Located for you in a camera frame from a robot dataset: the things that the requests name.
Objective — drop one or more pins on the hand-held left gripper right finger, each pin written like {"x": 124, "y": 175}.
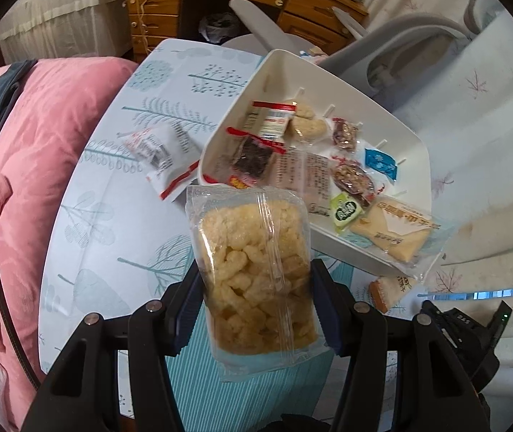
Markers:
{"x": 330, "y": 324}

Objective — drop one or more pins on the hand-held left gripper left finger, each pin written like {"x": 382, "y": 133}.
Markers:
{"x": 187, "y": 319}

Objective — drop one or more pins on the white red label snack packet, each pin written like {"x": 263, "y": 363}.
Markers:
{"x": 274, "y": 119}

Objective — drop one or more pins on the puffed rice snack packet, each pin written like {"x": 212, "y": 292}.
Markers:
{"x": 252, "y": 270}
{"x": 306, "y": 126}

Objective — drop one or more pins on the clear mixed nut packet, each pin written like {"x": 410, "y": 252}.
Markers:
{"x": 345, "y": 135}

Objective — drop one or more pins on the black plastic bag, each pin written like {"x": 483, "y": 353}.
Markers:
{"x": 216, "y": 24}

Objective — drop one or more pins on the yellow cake slice packet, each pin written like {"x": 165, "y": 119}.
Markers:
{"x": 391, "y": 229}

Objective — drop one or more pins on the white lace furniture cover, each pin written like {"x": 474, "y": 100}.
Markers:
{"x": 58, "y": 9}

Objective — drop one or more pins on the red rimmed dark snack packet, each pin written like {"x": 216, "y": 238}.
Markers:
{"x": 252, "y": 157}

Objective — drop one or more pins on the beige snack packet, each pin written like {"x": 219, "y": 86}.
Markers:
{"x": 389, "y": 290}

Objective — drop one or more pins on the white red striped snack packet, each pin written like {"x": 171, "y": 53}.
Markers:
{"x": 162, "y": 153}

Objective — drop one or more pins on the clear printed snack packet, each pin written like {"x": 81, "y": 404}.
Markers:
{"x": 303, "y": 175}

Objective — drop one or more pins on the green snack packet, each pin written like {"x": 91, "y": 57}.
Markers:
{"x": 344, "y": 210}

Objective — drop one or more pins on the white floral quilt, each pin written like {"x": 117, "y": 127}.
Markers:
{"x": 486, "y": 112}

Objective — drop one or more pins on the grey office chair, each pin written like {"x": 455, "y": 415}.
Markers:
{"x": 396, "y": 40}

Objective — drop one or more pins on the blue snack packet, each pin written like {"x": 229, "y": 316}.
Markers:
{"x": 380, "y": 162}

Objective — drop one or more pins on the pink blanket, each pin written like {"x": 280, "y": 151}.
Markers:
{"x": 40, "y": 153}

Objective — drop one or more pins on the white plastic tray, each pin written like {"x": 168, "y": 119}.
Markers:
{"x": 283, "y": 76}

